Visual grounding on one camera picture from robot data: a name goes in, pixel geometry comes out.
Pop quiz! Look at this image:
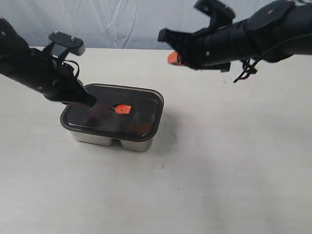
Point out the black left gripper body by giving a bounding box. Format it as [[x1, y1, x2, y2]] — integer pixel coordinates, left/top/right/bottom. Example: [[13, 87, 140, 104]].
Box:
[[14, 48, 97, 107]]

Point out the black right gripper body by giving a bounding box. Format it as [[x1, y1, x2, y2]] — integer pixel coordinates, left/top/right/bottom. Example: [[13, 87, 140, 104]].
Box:
[[157, 20, 258, 72]]

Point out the dark lid with orange seal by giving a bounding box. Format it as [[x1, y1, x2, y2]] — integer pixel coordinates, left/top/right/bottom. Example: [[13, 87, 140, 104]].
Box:
[[60, 83, 164, 142]]

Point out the steel two-compartment lunch box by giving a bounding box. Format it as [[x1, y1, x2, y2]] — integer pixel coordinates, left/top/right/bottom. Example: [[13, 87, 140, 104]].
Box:
[[70, 131, 153, 152]]

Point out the red sausage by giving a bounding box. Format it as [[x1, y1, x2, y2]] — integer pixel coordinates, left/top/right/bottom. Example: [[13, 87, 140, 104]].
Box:
[[83, 105, 110, 127]]

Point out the yellow cheese wedge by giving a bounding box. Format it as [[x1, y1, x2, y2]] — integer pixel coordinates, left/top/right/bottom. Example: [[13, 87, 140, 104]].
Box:
[[129, 122, 153, 135]]

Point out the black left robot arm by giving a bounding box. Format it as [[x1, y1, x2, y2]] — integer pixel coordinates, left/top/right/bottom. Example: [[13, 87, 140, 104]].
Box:
[[0, 18, 96, 107]]

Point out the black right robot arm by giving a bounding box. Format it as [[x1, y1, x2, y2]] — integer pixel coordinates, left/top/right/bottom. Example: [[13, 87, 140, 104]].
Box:
[[157, 0, 312, 73]]

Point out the white backdrop cloth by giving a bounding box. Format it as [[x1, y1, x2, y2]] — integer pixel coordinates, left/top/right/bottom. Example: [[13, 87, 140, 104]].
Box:
[[0, 0, 312, 51]]

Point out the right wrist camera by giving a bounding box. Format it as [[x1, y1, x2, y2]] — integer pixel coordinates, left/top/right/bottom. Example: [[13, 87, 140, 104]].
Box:
[[194, 0, 236, 31]]

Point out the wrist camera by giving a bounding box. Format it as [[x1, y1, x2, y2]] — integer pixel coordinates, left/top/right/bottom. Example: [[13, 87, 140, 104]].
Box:
[[42, 31, 85, 59], [194, 0, 236, 31]]

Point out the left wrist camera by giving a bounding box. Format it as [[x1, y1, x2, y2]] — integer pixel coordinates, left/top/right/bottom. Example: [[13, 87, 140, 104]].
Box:
[[42, 31, 85, 59]]

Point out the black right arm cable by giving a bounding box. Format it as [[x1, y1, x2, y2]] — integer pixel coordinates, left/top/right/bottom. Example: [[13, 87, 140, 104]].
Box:
[[233, 33, 312, 83]]

